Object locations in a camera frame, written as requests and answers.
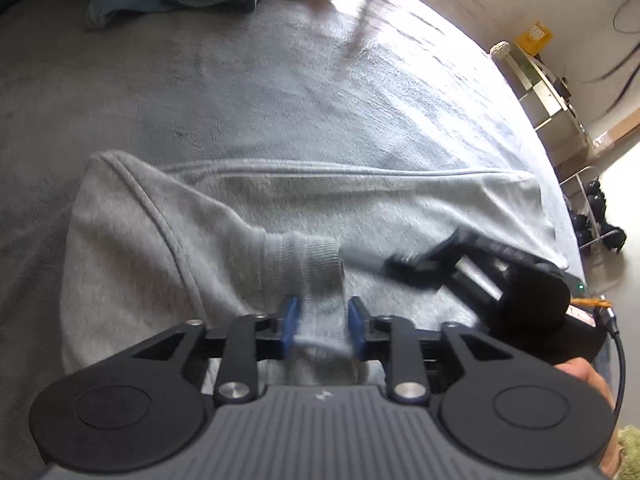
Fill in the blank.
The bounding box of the person's right hand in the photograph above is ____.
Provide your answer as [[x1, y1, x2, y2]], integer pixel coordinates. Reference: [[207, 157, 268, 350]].
[[554, 358, 622, 479]]

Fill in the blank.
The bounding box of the grey bed sheet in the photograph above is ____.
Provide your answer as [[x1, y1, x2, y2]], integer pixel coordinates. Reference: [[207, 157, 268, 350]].
[[1, 0, 582, 479]]

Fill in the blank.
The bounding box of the grey sweatshirt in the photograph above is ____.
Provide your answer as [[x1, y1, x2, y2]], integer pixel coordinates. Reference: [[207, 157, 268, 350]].
[[61, 152, 564, 385]]

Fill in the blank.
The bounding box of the metal shoe rack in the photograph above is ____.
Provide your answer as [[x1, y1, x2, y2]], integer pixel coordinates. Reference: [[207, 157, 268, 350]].
[[560, 166, 627, 257]]

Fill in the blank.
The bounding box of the cardboard sheet against wall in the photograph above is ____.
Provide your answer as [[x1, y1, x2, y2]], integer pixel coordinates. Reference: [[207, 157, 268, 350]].
[[592, 108, 640, 153]]

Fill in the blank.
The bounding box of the yellow box on desk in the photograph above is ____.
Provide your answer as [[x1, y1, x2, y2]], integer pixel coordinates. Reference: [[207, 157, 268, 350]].
[[516, 22, 553, 56]]

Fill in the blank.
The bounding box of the black orange cable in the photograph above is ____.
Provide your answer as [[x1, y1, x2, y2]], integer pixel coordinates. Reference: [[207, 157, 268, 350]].
[[569, 296, 629, 430]]

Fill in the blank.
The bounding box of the white desk with drawers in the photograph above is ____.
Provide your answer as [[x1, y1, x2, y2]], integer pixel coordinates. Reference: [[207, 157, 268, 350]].
[[489, 41, 587, 152]]

